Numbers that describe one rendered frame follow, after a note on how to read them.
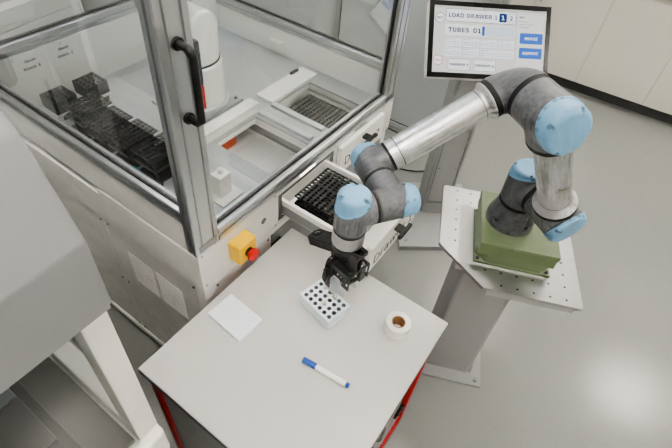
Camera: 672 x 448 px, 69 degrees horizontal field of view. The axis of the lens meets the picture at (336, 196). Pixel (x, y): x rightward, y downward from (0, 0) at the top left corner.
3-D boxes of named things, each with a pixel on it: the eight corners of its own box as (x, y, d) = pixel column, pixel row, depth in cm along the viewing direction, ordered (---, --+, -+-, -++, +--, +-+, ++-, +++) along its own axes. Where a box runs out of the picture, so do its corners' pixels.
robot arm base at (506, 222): (532, 208, 163) (543, 187, 156) (532, 241, 152) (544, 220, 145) (487, 197, 165) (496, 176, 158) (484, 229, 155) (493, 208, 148)
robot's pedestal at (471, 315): (479, 327, 228) (540, 217, 175) (479, 388, 206) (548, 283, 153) (416, 313, 231) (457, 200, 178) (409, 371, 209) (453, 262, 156)
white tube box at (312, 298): (349, 313, 140) (350, 305, 137) (327, 330, 135) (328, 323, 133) (320, 285, 146) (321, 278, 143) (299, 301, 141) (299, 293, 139)
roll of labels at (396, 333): (380, 334, 136) (382, 326, 133) (388, 314, 141) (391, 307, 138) (404, 344, 134) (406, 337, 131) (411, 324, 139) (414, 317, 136)
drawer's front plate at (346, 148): (381, 135, 192) (385, 112, 184) (339, 173, 174) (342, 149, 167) (377, 134, 193) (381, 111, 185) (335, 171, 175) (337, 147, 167)
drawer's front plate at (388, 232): (413, 218, 161) (420, 195, 153) (366, 274, 143) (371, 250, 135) (409, 216, 162) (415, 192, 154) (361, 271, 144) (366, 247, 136)
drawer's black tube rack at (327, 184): (380, 210, 160) (383, 196, 155) (350, 242, 149) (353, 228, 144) (326, 181, 168) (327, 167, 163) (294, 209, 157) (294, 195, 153)
